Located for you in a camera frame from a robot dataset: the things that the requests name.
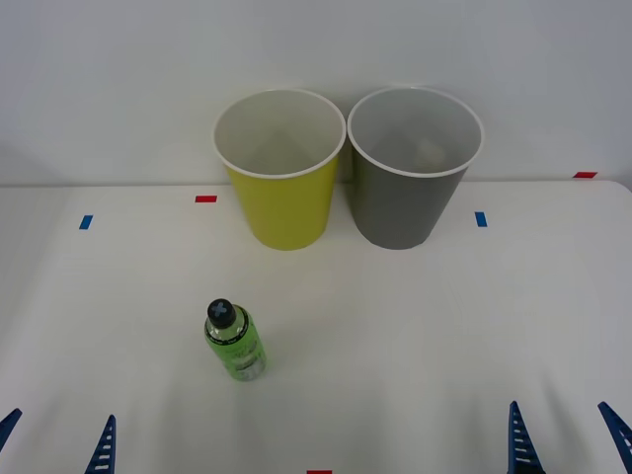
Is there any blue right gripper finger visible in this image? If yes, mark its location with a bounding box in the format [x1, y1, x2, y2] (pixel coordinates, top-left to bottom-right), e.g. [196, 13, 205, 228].
[508, 400, 547, 474]
[596, 401, 632, 461]

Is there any yellow-green plastic bin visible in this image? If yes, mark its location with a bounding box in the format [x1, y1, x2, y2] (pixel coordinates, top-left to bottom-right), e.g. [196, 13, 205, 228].
[211, 87, 347, 252]

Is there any green plastic bottle black cap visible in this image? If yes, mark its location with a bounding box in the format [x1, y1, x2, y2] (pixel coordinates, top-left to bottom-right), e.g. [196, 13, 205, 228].
[201, 297, 269, 384]

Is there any grey plastic bin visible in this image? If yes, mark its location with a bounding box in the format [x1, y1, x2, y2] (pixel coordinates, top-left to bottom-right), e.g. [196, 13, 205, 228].
[347, 86, 484, 251]

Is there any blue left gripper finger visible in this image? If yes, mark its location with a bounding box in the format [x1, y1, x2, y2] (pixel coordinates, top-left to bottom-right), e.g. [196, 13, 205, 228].
[0, 407, 24, 443]
[83, 414, 118, 474]

